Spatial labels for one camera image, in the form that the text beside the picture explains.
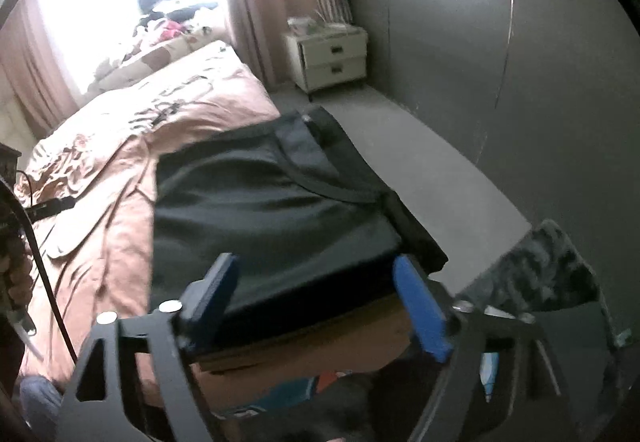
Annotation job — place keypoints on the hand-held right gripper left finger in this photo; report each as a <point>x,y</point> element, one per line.
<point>220,292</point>

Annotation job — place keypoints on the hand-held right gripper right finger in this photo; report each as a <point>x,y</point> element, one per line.
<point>420,307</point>

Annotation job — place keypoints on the black tank top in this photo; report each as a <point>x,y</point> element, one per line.
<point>250,222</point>

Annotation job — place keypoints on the stack of dark clothes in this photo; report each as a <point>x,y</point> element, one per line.
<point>325,347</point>

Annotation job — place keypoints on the dark grey shaggy rug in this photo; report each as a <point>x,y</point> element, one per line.
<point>540,262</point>

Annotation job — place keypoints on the bed with brown sheet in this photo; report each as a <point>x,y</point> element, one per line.
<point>125,147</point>

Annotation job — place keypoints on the spotted window seat cushion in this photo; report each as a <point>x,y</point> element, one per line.
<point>150,59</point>

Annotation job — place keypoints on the white nightstand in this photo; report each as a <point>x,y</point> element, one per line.
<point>330,59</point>

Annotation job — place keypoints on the cream padded headboard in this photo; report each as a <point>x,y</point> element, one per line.
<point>15,122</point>

